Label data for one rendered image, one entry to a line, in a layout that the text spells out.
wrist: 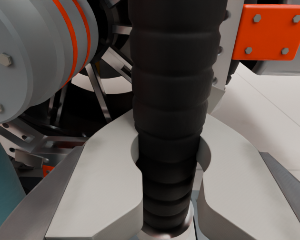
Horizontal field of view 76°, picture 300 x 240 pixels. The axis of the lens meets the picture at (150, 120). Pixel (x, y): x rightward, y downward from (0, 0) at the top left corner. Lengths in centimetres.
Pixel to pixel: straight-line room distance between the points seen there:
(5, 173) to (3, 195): 4
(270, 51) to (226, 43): 6
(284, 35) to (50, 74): 30
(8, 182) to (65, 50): 26
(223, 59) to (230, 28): 4
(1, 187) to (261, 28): 45
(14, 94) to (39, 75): 3
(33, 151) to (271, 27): 47
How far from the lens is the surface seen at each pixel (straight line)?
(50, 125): 52
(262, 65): 51
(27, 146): 48
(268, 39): 33
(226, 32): 31
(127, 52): 56
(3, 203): 42
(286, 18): 33
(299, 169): 155
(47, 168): 48
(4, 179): 40
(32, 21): 20
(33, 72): 19
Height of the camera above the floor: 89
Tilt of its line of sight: 32 degrees down
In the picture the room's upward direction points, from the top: straight up
